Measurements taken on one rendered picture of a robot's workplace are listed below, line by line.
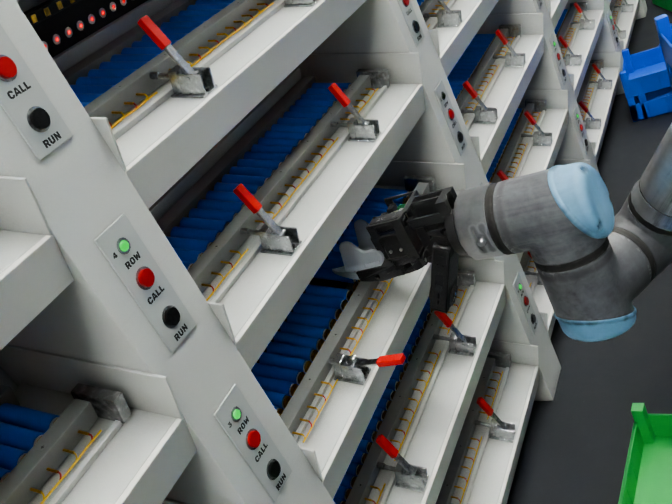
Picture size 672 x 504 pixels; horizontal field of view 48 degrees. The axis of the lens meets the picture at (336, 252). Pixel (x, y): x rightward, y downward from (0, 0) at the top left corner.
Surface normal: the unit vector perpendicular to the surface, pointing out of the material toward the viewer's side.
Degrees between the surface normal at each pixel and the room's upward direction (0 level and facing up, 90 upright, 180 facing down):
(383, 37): 90
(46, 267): 107
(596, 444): 0
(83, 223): 90
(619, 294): 85
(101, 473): 16
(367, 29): 90
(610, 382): 0
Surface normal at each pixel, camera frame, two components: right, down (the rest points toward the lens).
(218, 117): 0.91, 0.10
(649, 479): -0.42, -0.80
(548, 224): -0.44, 0.48
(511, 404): -0.17, -0.81
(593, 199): 0.76, -0.26
